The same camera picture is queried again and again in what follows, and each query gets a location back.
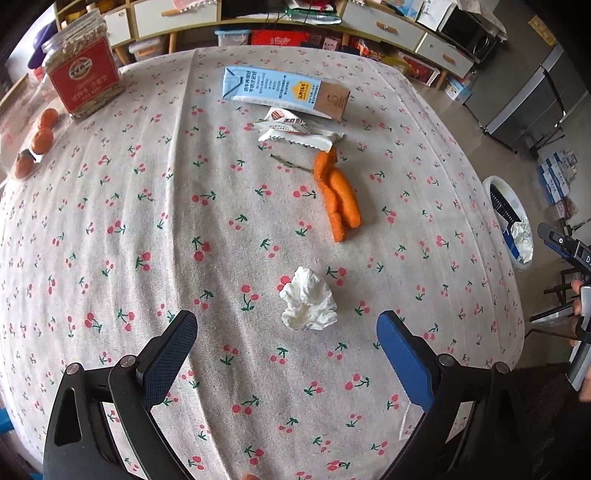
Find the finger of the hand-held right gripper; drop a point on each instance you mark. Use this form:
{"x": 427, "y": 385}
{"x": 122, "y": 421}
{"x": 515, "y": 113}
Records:
{"x": 556, "y": 240}

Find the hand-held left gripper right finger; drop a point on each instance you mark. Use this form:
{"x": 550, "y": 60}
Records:
{"x": 406, "y": 364}

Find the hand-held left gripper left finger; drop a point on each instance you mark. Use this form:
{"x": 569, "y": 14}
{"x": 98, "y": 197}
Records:
{"x": 171, "y": 360}

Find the black plastic tray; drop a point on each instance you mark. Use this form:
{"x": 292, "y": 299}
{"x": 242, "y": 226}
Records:
{"x": 505, "y": 207}

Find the white plastic bucket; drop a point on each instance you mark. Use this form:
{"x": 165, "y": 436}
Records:
{"x": 486, "y": 183}

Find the person's right hand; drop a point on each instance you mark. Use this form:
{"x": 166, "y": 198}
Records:
{"x": 577, "y": 288}

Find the stack of blue white boxes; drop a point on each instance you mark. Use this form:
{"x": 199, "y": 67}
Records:
{"x": 556, "y": 177}

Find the cherry print tablecloth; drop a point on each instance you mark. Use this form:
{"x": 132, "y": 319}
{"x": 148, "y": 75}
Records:
{"x": 138, "y": 230}

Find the grey refrigerator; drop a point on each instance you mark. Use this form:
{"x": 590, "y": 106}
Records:
{"x": 521, "y": 97}

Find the blue white box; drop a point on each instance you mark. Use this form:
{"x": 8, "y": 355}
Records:
{"x": 458, "y": 87}

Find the orange carrot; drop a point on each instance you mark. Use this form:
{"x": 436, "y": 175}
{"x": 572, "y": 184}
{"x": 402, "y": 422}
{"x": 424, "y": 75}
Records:
{"x": 341, "y": 194}

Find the white cabinet drawer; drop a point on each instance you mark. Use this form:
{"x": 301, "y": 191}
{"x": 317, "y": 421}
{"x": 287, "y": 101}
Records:
{"x": 115, "y": 27}
{"x": 161, "y": 18}
{"x": 383, "y": 23}
{"x": 445, "y": 55}

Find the white framed red box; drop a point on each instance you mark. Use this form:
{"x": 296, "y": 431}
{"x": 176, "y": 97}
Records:
{"x": 420, "y": 69}

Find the black microwave oven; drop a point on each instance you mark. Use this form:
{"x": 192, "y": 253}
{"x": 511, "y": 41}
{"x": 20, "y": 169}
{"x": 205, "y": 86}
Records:
{"x": 468, "y": 32}

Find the thin green stem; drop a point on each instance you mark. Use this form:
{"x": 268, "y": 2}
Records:
{"x": 291, "y": 164}

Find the small orange fruit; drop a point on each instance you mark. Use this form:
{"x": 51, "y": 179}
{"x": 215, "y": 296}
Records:
{"x": 42, "y": 140}
{"x": 24, "y": 165}
{"x": 48, "y": 118}

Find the white snack wrapper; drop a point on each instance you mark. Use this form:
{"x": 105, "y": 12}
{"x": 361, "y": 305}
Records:
{"x": 295, "y": 134}

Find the colourful cardboard box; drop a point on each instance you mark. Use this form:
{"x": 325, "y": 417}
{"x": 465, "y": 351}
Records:
{"x": 378, "y": 51}

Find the blue white carton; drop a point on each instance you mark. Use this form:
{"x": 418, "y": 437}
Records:
{"x": 277, "y": 87}

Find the glass jar red label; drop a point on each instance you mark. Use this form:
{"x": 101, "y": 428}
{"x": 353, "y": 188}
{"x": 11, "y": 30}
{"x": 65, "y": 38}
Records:
{"x": 83, "y": 78}

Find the pink box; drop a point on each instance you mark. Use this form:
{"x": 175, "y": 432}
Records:
{"x": 331, "y": 43}

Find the clear storage box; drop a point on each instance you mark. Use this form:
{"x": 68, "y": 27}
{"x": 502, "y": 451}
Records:
{"x": 147, "y": 47}

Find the white wooden tv cabinet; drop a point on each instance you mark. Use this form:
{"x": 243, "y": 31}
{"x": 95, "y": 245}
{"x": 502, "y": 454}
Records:
{"x": 323, "y": 23}

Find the clear box blue lid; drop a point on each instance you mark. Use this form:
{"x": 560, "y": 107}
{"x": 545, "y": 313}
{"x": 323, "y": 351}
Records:
{"x": 233, "y": 38}

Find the flat red box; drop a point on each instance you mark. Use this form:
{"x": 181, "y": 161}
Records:
{"x": 277, "y": 38}

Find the pink floral cloth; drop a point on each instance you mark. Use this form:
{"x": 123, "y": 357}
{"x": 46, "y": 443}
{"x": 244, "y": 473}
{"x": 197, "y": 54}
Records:
{"x": 194, "y": 4}

